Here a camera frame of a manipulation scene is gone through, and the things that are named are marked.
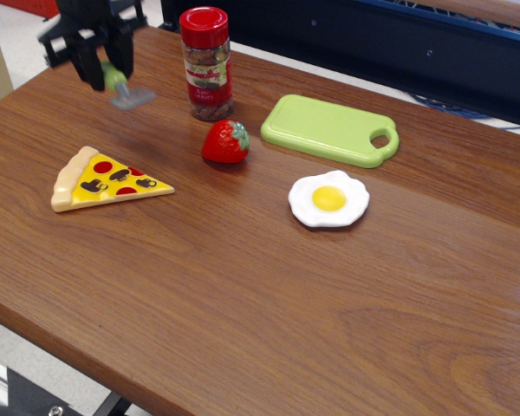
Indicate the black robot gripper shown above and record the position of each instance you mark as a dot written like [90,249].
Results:
[113,20]

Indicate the green handled grey toy spatula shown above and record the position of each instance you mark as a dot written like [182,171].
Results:
[126,98]

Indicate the green plastic cutting board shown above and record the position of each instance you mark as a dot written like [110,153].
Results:
[344,134]

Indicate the red box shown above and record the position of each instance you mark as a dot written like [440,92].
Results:
[43,8]

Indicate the red lidded spice jar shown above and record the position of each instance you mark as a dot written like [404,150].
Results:
[207,56]

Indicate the toy pizza slice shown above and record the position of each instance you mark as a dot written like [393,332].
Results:
[92,178]

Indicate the red toy strawberry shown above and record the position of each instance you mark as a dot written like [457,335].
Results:
[227,142]

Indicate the toy fried egg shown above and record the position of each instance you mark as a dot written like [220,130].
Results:
[332,199]

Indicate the black metal frame rail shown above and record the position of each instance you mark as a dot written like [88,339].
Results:
[417,49]

